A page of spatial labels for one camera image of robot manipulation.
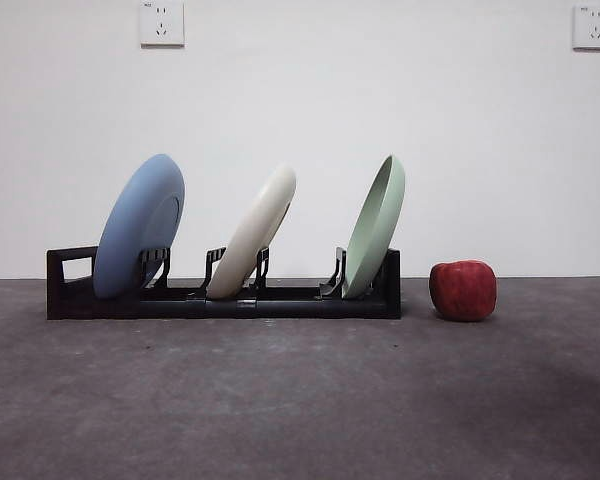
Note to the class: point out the cream yellow plate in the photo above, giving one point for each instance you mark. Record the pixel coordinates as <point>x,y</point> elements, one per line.
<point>250,235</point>

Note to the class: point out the red apple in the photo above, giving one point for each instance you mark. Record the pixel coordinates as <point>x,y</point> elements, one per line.
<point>462,290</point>

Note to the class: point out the green plate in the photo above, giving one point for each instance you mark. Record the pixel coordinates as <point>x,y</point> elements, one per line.
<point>375,235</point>

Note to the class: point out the blue plate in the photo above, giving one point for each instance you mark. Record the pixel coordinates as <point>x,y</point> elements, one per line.
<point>130,225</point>

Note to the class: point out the black plastic plate rack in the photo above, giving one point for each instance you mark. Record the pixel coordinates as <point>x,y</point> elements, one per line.
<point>105,307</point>

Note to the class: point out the white wall socket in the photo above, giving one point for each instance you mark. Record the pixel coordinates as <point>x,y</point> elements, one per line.
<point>590,27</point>
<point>162,25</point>

